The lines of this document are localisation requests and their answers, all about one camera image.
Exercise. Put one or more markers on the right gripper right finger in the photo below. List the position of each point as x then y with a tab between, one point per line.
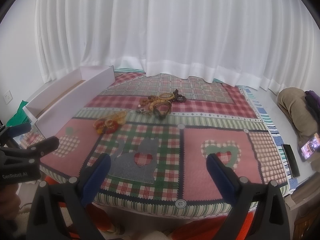
270	219

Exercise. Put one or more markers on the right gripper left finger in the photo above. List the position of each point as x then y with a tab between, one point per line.
46	220

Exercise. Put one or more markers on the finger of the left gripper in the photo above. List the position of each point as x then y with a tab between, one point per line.
10	132
42	148

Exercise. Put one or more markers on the green cloth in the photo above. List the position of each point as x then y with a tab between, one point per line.
19	117

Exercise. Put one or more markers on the white cardboard box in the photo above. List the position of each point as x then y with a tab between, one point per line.
54	106

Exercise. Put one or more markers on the black remote control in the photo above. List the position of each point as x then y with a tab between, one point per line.
291	160

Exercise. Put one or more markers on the smartphone with lit screen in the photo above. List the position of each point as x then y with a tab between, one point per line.
310	147

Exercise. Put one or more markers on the patchwork plaid bed cover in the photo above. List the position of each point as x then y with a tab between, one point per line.
159	160

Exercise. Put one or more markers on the purple cloth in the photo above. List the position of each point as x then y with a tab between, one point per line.
312	102

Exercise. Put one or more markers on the white curtain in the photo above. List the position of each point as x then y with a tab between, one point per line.
268	44

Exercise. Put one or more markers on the wall power socket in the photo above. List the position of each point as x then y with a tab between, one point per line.
7	96

